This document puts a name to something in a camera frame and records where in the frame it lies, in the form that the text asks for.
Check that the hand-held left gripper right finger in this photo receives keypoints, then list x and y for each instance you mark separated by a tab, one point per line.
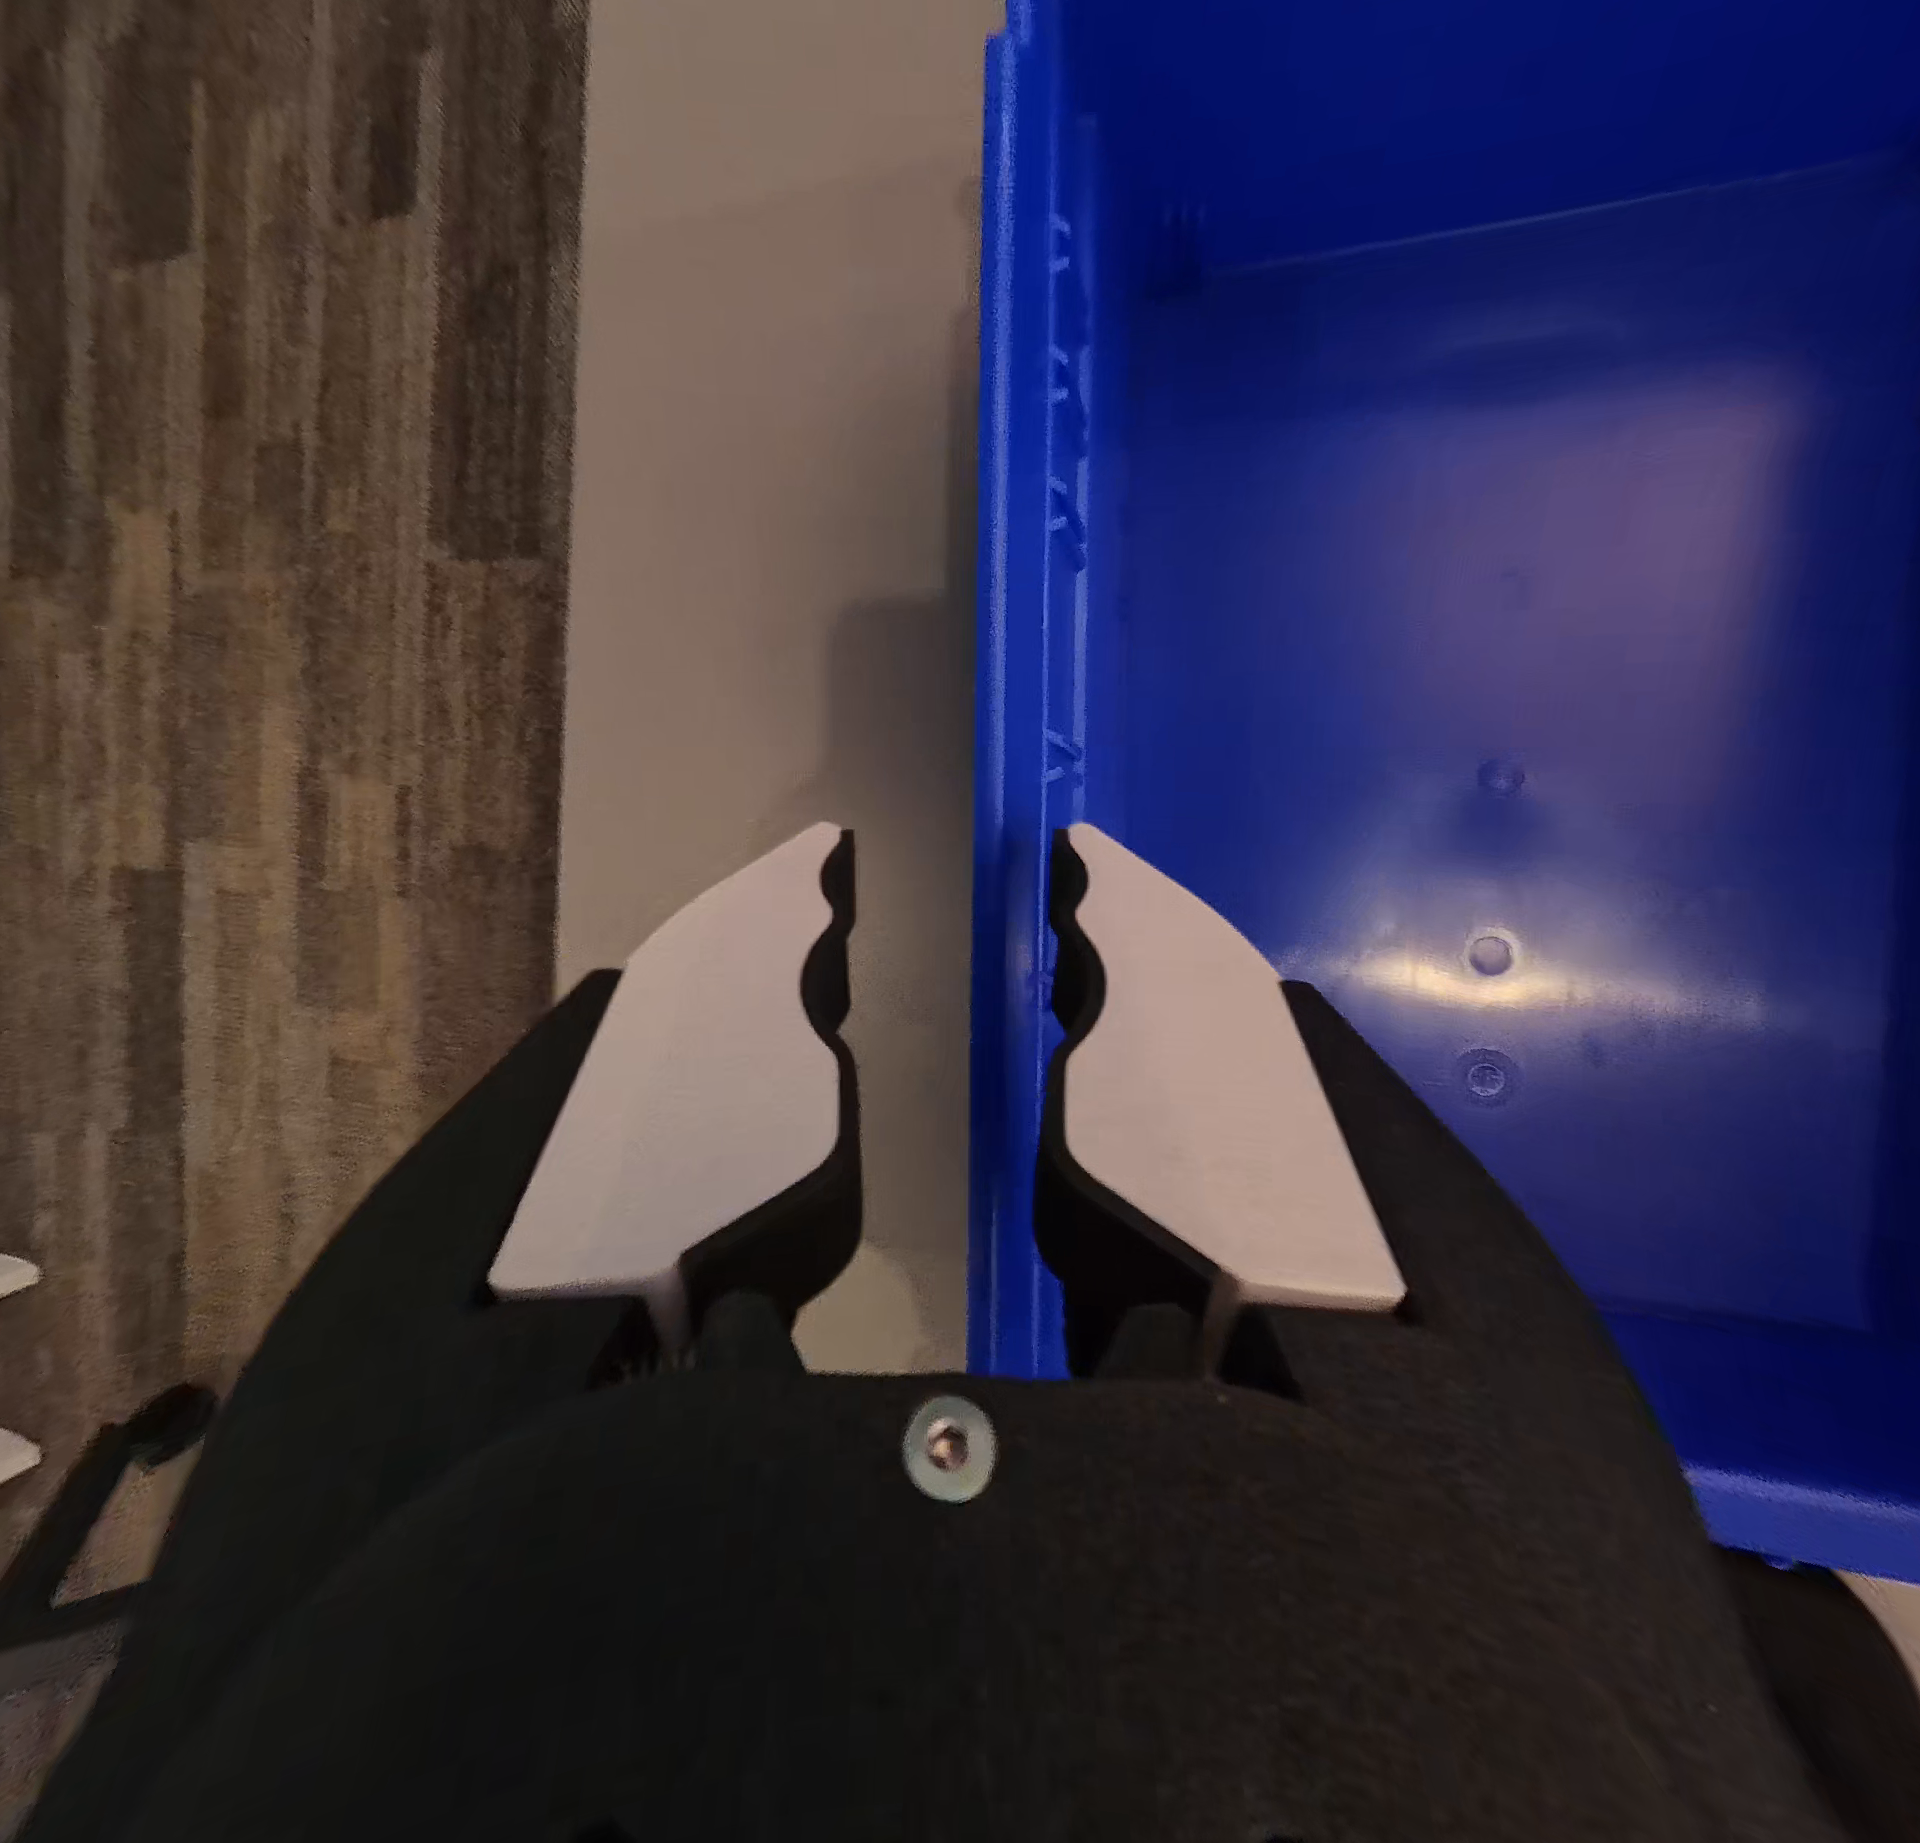
1216	1123

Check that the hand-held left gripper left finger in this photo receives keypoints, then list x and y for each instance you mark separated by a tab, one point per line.
691	1123

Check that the blue plastic bin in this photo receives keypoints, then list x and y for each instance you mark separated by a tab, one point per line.
1502	523

